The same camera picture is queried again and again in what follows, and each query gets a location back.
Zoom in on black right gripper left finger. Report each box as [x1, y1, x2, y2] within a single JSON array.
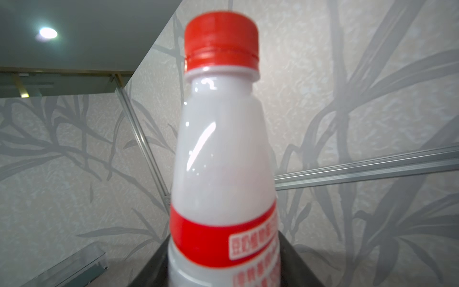
[[128, 235, 170, 287]]

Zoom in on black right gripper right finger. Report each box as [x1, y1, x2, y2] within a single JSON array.
[[279, 232, 324, 287]]

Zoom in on white bottle red cap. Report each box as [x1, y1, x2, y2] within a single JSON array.
[[168, 11, 281, 287]]

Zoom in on round ceiling light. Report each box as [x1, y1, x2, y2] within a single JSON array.
[[37, 27, 58, 42]]

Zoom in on clear acrylic wall shelf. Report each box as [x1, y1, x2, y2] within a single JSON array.
[[24, 242, 108, 287]]

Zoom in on aluminium frame rails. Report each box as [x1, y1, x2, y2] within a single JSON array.
[[112, 72, 459, 214]]

